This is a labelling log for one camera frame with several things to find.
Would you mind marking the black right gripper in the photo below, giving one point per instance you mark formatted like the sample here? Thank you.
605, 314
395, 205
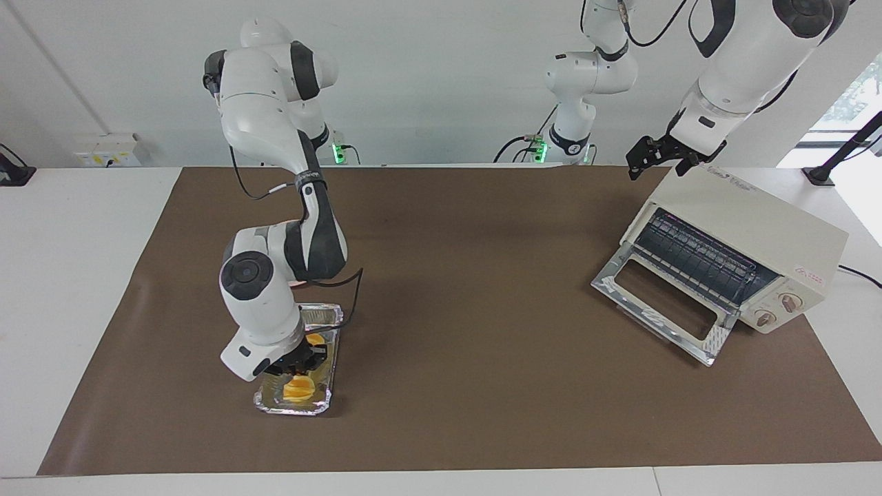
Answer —
293, 362

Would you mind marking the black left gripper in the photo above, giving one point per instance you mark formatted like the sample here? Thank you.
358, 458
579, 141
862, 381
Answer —
679, 150

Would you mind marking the aluminium foil tray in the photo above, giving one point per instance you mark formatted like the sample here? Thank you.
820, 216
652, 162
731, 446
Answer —
324, 386

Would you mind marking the sliced orange bread loaf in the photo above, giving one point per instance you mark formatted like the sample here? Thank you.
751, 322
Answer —
298, 391

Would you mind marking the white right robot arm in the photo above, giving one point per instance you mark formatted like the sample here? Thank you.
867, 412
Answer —
265, 303

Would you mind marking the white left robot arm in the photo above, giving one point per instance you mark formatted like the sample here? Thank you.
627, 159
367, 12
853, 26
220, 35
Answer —
737, 69

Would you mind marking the cream toaster oven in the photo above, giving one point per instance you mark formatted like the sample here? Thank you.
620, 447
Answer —
758, 220

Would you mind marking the glass oven door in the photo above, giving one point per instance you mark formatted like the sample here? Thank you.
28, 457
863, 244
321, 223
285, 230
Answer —
620, 289

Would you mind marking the cream oven knob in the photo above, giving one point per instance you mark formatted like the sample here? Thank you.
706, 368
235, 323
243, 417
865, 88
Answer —
790, 301
765, 317

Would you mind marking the brown table mat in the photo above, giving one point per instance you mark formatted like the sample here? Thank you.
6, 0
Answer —
468, 344

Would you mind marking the black camera stand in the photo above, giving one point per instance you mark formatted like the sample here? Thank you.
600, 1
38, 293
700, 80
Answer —
844, 150

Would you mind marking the white wall socket strip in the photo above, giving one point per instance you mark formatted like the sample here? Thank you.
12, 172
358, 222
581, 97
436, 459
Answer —
103, 153

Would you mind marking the black table clamp mount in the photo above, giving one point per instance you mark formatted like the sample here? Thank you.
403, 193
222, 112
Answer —
14, 173

